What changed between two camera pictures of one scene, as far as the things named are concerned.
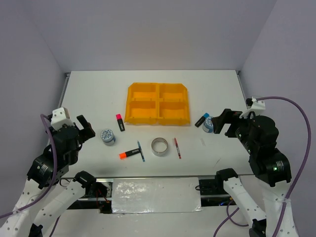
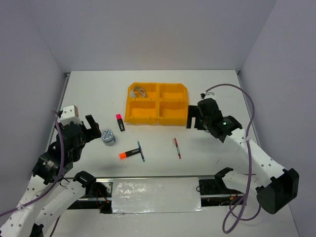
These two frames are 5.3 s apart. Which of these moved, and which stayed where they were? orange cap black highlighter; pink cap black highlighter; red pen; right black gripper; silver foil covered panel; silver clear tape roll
Moved: silver clear tape roll; right black gripper
Stayed: pink cap black highlighter; silver foil covered panel; orange cap black highlighter; red pen
